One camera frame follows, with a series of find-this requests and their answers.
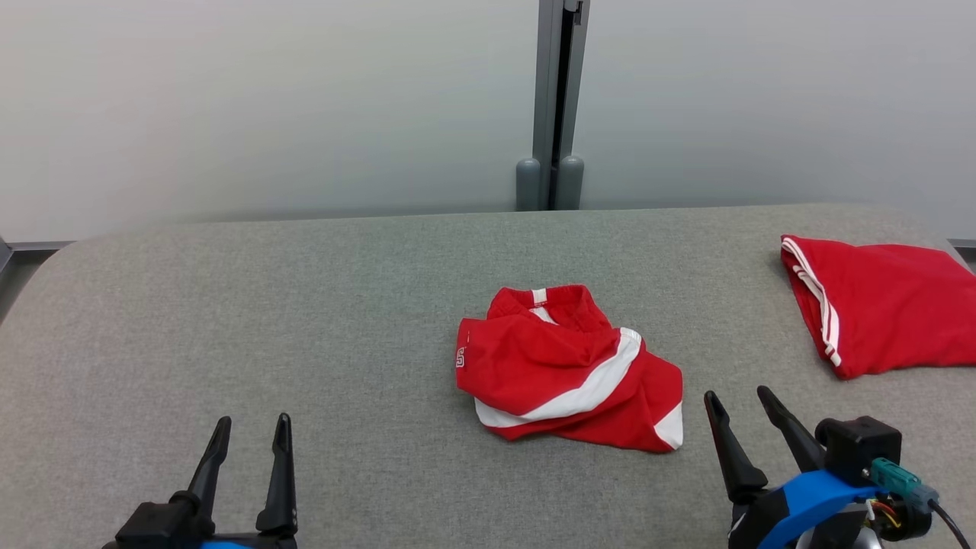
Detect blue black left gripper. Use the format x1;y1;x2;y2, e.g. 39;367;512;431
188;413;300;549

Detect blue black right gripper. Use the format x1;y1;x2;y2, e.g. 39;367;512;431
704;386;879;549

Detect red and white jersey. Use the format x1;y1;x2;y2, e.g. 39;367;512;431
780;235;976;380

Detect red and white shorts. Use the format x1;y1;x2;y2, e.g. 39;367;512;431
455;284;685;454

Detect black cable with teal connector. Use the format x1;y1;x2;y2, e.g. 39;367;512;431
869;457;974;549

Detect grey rounded post foot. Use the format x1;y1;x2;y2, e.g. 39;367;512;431
557;155;585;210
515;157;542;212

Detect grey metal partition post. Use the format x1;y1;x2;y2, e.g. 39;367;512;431
531;0;592;210

